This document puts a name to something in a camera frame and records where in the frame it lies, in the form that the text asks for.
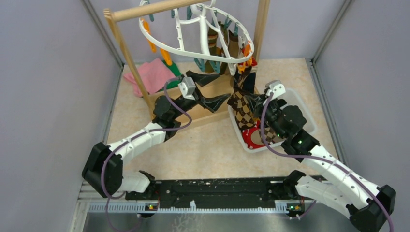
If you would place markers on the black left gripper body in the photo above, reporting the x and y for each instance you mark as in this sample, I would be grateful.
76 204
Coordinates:
189 103

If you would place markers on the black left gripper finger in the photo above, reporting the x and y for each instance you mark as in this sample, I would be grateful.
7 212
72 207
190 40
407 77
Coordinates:
202 79
213 104

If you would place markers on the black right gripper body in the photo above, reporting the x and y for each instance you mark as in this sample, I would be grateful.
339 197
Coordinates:
272 112

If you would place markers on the brown argyle sock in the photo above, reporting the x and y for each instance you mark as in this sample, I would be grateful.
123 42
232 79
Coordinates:
241 110
237 81

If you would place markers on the white clothes clip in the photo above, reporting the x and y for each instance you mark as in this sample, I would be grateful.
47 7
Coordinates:
232 68

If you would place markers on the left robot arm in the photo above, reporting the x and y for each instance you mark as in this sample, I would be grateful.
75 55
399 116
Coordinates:
104 167

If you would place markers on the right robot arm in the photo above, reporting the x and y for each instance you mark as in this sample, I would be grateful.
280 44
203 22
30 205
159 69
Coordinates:
367 205

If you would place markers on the wooden hanger rack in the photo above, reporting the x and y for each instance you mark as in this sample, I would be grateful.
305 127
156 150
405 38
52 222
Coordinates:
113 18

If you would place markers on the teal clothes clip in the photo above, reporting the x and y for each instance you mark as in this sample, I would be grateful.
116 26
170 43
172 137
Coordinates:
200 63

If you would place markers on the white round clip hanger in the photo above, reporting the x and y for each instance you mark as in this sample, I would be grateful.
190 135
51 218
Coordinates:
198 35

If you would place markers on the orange clothes clip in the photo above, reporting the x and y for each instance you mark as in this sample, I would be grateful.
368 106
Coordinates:
247 52
241 67

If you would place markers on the orange clip at back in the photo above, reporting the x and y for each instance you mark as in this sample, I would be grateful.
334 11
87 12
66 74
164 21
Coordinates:
146 30

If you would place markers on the navy white red hanging sock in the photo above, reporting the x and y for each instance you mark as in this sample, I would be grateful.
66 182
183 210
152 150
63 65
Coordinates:
249 76

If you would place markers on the green cloth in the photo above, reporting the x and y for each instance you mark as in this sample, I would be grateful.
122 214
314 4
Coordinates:
176 72

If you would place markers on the pink cloth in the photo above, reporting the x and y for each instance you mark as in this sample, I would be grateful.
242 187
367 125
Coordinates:
153 74

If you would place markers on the olive striped hanging sock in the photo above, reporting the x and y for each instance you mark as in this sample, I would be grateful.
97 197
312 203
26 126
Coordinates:
212 45

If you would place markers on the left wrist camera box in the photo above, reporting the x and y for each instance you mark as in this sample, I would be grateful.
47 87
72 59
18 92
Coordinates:
187 88

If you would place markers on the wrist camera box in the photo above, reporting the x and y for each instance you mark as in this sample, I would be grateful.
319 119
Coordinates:
274 88
187 88

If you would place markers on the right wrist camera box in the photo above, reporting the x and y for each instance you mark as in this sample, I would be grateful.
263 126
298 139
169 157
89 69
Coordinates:
274 88

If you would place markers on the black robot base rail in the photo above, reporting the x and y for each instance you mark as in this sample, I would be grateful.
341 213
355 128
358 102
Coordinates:
221 195

